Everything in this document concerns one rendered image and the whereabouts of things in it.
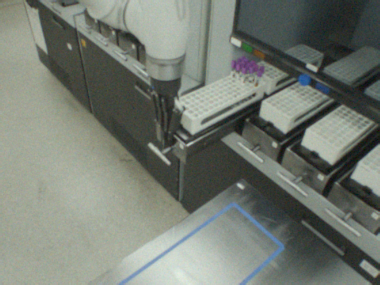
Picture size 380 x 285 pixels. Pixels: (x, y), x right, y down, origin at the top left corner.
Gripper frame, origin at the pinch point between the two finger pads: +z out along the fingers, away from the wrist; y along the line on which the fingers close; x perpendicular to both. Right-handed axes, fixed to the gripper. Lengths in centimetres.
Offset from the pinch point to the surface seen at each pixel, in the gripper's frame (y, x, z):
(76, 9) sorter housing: 113, -27, 6
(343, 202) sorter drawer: -42.9, -22.3, 3.3
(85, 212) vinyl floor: 51, 13, 80
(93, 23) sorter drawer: 84, -22, 3
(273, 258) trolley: -42.8, 6.3, -2.1
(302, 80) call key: -19.8, -27.5, -18.1
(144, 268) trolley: -28.6, 26.9, -2.0
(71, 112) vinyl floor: 130, -18, 80
